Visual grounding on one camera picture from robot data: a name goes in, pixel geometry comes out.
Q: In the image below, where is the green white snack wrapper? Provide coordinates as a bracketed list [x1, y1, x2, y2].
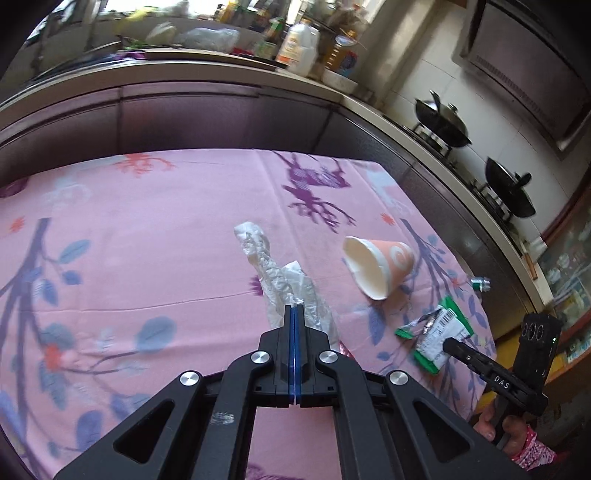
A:
[394, 295, 474, 374]

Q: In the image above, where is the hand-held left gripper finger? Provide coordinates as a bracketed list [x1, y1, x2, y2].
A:
[295, 304, 527, 480]
[54, 305, 296, 480]

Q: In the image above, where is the person's right forearm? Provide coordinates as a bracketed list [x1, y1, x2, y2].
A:
[510, 427, 560, 472]

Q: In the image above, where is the person's right hand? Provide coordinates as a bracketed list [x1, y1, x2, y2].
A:
[475, 406, 533, 457]

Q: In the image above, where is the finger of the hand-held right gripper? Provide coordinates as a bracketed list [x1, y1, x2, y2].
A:
[442, 338, 491, 377]

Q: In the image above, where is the yellow cooking oil bottle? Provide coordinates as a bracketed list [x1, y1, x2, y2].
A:
[323, 31, 362, 75]

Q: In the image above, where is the pink white paper cup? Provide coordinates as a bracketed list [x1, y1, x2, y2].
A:
[342, 235, 414, 301]

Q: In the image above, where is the white plastic jug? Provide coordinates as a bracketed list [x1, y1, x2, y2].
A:
[276, 22, 321, 77]

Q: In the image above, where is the kitchen counter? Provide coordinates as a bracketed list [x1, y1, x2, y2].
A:
[0, 46, 550, 324]

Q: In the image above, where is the gas stove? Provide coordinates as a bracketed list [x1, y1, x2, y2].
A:
[406, 121, 529, 232]

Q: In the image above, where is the white bowl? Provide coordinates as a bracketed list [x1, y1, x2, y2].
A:
[322, 69, 360, 94]

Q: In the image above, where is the clear plastic wrap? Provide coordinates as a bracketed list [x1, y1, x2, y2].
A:
[233, 220, 340, 352]

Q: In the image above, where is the steel range hood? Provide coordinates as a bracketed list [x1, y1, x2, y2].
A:
[459, 0, 591, 160]

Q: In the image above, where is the black wok with lid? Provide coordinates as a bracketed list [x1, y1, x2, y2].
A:
[414, 90, 473, 148]
[486, 157, 537, 219]

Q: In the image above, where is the glass door cabinet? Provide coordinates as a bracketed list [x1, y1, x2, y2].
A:
[538, 185, 591, 370]

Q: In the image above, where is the white plastic bag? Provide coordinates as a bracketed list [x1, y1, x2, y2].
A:
[181, 27, 242, 51]

